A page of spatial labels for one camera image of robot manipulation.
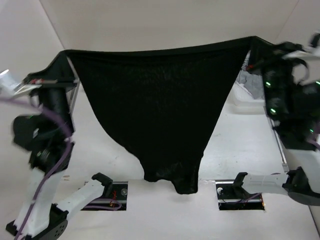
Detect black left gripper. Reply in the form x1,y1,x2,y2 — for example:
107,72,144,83
27,49,82,133

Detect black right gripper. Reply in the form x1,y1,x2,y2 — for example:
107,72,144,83
244,34,306,116

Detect black tank top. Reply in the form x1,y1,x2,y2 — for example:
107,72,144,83
46,36,270,195

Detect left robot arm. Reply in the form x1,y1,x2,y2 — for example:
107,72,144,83
0,70,113,240

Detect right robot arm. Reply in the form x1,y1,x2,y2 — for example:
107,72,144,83
231,42,320,206

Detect grey tank top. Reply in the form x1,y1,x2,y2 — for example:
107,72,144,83
235,50,264,100

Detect white plastic laundry basket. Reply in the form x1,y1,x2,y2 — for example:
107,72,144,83
227,81,265,115

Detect metal table edge rail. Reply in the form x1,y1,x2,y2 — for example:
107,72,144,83
67,58,81,116

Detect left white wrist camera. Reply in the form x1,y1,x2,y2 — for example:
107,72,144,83
0,69,34,98

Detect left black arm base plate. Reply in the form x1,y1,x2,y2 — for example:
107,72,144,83
82,181,129,211

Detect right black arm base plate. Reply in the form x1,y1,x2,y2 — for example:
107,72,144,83
215,181,265,211

